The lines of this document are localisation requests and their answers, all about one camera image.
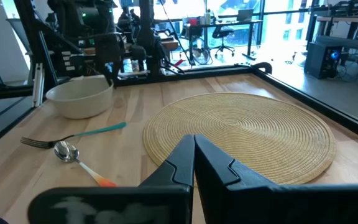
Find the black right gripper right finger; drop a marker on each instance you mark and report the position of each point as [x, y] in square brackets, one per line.
[259, 205]

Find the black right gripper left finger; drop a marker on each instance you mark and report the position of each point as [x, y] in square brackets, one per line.
[154, 202]

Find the cream ceramic bowl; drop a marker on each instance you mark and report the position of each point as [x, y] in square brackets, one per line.
[79, 99]

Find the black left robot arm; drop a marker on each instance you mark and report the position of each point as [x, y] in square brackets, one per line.
[73, 18]

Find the round woven yellow placemat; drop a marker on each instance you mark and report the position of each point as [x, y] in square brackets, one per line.
[244, 124]

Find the computer tower with blue light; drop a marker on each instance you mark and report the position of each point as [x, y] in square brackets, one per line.
[320, 60]

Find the round floor fan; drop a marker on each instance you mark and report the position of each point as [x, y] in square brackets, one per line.
[202, 53]

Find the silver aluminium extrusion bar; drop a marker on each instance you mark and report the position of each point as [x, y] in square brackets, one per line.
[38, 87]

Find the black office chair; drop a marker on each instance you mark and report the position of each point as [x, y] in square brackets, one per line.
[222, 32]

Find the red cup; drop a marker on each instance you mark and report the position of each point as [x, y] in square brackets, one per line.
[193, 21]

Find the black office desk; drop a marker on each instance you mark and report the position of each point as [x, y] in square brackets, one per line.
[228, 23]

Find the open laptop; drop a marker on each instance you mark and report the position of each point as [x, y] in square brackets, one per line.
[245, 15]

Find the wooden workbench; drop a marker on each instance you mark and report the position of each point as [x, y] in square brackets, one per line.
[346, 19]

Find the black table frame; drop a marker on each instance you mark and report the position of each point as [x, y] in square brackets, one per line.
[322, 107]

